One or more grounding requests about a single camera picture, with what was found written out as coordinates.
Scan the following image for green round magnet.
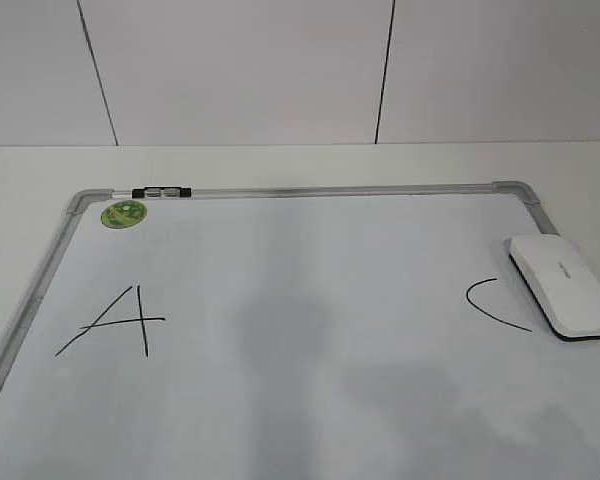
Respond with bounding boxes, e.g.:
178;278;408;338
100;200;147;229

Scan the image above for white whiteboard eraser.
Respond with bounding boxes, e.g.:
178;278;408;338
505;233;600;341

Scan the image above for white whiteboard with grey frame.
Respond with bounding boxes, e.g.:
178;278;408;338
0;182;600;479

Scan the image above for black silver hanging clip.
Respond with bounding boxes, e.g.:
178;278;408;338
131;187;192;199

